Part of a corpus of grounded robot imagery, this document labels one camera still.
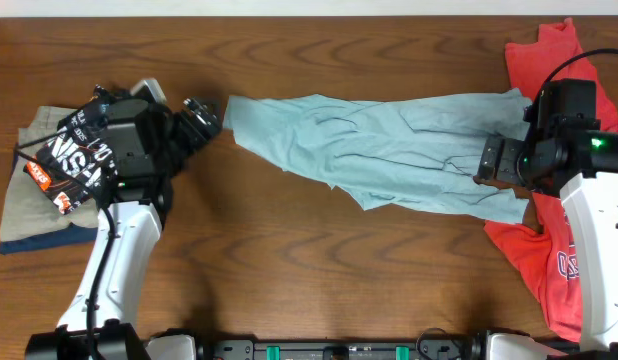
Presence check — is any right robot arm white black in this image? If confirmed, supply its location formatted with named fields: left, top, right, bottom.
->
left=477, top=79, right=618, bottom=359

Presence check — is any navy folded garment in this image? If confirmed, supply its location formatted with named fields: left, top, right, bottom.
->
left=0, top=156, right=97, bottom=255

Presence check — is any black looped cable on rail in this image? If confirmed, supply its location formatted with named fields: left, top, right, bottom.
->
left=416, top=327, right=465, bottom=360

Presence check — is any red printed t-shirt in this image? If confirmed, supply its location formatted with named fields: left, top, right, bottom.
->
left=483, top=17, right=618, bottom=344

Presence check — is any black printed folded shirt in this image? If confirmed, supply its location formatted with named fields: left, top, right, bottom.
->
left=23, top=86, right=116, bottom=215

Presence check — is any beige folded garment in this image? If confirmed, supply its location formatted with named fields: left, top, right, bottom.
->
left=0, top=106, right=98, bottom=242

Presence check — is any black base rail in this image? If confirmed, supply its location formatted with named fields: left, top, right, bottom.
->
left=198, top=338, right=580, bottom=360

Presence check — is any light blue t-shirt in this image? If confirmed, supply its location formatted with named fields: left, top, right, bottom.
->
left=224, top=89, right=531, bottom=224

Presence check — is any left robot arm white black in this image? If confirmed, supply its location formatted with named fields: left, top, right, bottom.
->
left=25, top=95, right=221, bottom=359

